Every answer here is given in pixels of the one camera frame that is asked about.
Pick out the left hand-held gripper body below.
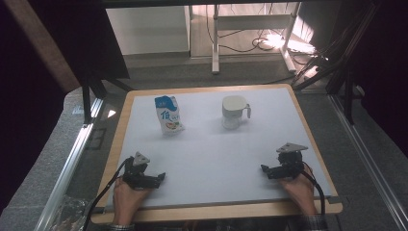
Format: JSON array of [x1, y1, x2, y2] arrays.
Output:
[[122, 151, 158, 191]]

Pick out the black curtain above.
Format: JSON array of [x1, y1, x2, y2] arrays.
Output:
[[28, 0, 131, 81]]

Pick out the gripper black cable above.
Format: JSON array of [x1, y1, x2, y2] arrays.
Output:
[[300, 161, 326, 217], [82, 156, 133, 231]]

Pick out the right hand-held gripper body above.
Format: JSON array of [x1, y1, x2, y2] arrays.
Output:
[[272, 142, 309, 180]]

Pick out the person's right hand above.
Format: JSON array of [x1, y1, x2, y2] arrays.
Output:
[[278, 172, 319, 217]]

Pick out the person's left hand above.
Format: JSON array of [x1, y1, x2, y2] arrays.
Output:
[[113, 177, 152, 225]]

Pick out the aluminium rail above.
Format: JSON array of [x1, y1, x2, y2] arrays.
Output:
[[33, 97, 105, 231], [328, 94, 408, 231]]

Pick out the blue and white milk carton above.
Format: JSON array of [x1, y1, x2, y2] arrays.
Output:
[[154, 94, 186, 136]]

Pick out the white lidded cup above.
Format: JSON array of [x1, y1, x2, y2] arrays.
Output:
[[221, 94, 252, 131]]

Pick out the white table mat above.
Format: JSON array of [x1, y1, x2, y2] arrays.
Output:
[[105, 88, 333, 210]]

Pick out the white cabinet panel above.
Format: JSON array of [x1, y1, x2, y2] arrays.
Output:
[[105, 5, 192, 56]]

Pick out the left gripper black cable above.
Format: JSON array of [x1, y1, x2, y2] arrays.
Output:
[[82, 156, 133, 231]]

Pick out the black tripod with cables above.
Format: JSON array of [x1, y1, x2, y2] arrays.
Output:
[[291, 0, 384, 126]]

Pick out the clear plastic bag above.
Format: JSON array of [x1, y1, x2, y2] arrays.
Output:
[[47, 193, 94, 231]]

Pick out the white desk frame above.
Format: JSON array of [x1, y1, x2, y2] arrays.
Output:
[[211, 2, 302, 75]]

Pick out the black floor cables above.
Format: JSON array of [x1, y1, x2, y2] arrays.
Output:
[[205, 3, 292, 55]]

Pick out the black metal stand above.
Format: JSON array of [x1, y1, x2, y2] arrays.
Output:
[[80, 70, 134, 125]]

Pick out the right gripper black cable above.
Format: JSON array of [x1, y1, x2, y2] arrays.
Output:
[[300, 161, 326, 217]]

